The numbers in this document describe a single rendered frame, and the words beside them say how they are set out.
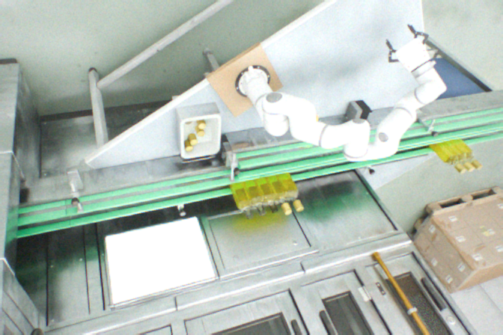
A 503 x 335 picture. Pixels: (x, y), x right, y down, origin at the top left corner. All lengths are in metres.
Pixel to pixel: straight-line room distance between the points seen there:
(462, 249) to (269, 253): 3.83
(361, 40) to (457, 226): 3.99
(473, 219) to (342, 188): 3.74
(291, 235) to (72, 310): 0.95
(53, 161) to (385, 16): 1.73
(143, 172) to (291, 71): 0.79
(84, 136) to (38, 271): 0.82
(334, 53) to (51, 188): 1.33
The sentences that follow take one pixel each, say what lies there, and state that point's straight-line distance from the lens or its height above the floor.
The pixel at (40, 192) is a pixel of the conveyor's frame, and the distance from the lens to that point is 1.81.
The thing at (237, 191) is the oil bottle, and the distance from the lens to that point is 1.75.
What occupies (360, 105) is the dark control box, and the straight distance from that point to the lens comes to 2.03.
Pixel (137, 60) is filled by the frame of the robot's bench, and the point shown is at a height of 0.20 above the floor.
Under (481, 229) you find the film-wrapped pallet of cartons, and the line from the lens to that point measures 5.68.
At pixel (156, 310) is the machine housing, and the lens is 1.63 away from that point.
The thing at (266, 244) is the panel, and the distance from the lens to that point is 1.78.
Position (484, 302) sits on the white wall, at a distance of 6.06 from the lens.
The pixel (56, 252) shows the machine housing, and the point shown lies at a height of 0.99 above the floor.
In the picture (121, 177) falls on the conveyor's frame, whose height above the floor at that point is 0.83.
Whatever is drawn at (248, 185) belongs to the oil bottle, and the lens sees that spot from 1.77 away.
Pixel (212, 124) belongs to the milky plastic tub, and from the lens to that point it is 1.74.
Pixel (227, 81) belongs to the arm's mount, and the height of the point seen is 0.77.
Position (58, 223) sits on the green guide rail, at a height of 0.94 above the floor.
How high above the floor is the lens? 2.06
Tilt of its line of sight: 39 degrees down
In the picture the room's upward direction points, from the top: 154 degrees clockwise
